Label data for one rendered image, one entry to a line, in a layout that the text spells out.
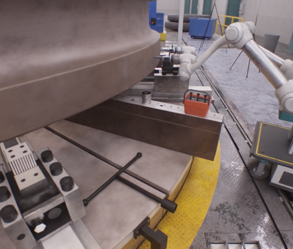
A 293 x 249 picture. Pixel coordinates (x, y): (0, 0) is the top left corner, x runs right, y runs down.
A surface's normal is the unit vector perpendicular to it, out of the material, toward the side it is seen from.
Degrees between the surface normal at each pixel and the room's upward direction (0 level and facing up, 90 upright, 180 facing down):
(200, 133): 90
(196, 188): 0
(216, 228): 0
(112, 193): 0
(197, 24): 90
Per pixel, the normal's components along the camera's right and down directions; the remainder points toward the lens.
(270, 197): 0.00, -0.86
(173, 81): -0.05, 0.51
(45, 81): 0.73, 0.34
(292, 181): -0.51, 0.44
